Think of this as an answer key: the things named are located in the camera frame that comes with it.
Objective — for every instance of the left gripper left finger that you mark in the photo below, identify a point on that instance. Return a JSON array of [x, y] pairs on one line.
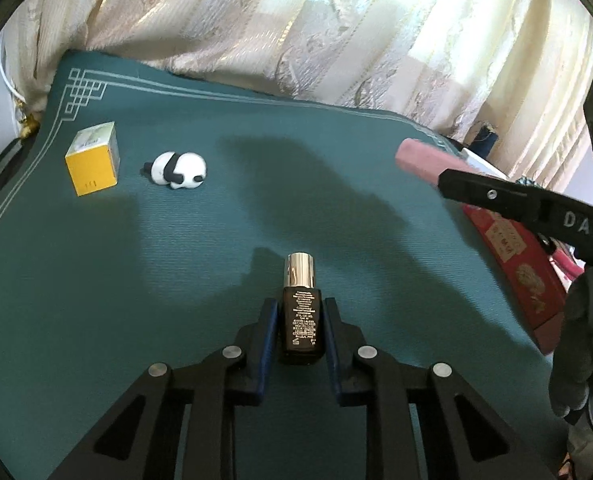
[[179, 422]]

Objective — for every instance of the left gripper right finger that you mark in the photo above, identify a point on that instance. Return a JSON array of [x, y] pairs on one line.
[[421, 422]]

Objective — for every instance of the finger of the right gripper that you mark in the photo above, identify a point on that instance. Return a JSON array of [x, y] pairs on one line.
[[544, 212]]

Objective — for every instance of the small pink hair roller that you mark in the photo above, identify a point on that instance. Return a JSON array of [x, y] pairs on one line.
[[427, 162]]

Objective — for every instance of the black cosmetic bottle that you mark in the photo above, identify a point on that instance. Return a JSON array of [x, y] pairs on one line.
[[301, 337]]

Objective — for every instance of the pink foam bendy roller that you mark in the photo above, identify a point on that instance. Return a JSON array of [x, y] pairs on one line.
[[566, 265]]

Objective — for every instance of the gloved right hand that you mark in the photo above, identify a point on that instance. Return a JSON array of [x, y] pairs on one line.
[[570, 382]]

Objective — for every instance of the blue plaid folded cloth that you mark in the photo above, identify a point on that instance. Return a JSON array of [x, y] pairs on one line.
[[523, 180]]

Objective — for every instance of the beige patterned curtain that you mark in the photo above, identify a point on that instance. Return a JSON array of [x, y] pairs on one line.
[[521, 67]]

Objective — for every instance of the dark blue thread spool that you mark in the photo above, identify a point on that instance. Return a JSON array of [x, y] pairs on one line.
[[484, 141]]

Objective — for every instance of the white power strip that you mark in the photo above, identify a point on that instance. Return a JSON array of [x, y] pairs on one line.
[[482, 165]]

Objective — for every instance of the green table mat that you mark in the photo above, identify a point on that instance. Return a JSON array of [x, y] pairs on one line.
[[95, 288]]

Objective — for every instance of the black white panda figurine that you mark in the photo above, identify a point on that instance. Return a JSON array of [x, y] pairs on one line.
[[176, 170]]

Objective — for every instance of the yellow small box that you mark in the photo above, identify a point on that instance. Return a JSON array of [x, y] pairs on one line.
[[93, 159]]

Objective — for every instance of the gold curtain tieback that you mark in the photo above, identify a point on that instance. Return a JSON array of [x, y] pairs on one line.
[[29, 127]]

